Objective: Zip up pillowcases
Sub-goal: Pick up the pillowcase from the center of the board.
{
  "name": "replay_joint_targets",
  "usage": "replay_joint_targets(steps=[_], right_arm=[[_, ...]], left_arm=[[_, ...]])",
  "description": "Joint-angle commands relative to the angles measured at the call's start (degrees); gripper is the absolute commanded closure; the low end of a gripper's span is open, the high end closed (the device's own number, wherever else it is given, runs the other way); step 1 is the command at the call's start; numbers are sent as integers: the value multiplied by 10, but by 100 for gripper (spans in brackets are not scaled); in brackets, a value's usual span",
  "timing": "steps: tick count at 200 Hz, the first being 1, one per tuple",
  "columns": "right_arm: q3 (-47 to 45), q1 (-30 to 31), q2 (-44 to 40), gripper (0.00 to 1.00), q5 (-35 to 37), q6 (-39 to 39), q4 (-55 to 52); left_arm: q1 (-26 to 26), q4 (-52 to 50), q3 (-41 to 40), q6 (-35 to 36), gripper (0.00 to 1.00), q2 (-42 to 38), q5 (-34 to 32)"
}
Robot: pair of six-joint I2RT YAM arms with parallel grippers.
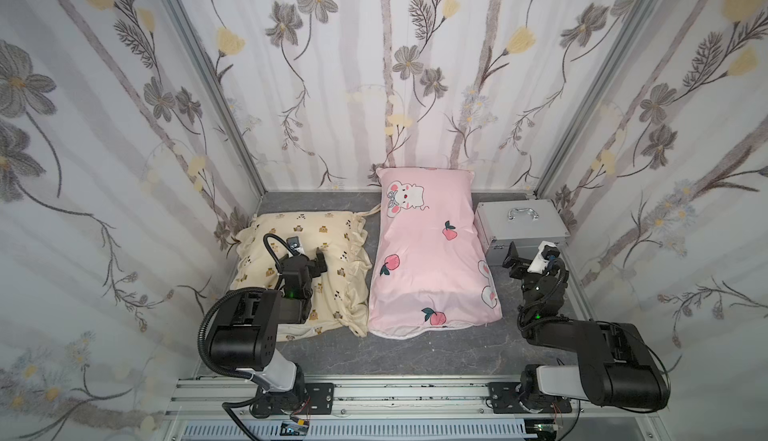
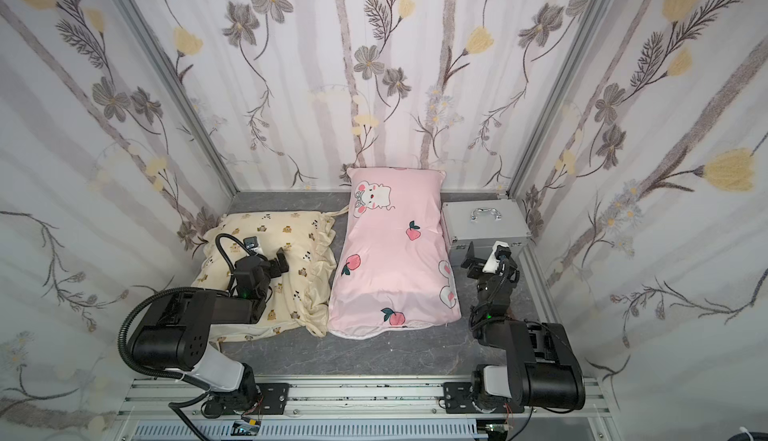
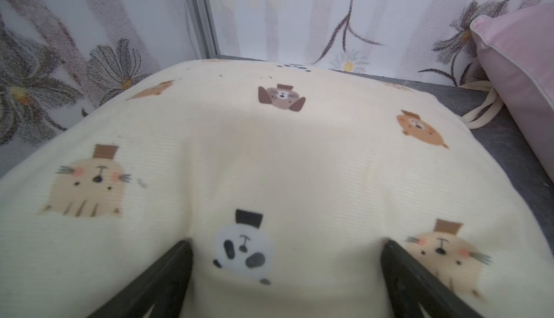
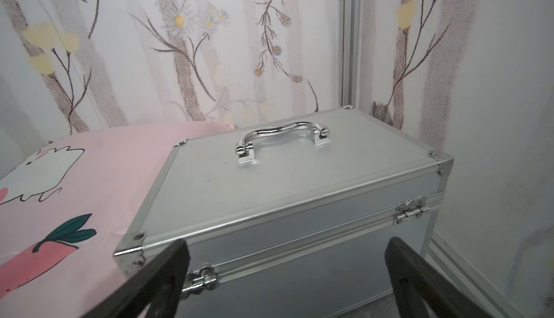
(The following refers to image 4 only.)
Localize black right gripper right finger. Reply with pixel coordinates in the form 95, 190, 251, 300
385, 237, 490, 318

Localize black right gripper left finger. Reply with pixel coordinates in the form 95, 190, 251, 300
85, 240, 190, 317

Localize pink cartoon pillow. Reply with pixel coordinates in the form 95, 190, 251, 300
1, 122, 228, 317

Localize silver aluminium case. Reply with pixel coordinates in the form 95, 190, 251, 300
113, 106, 454, 317

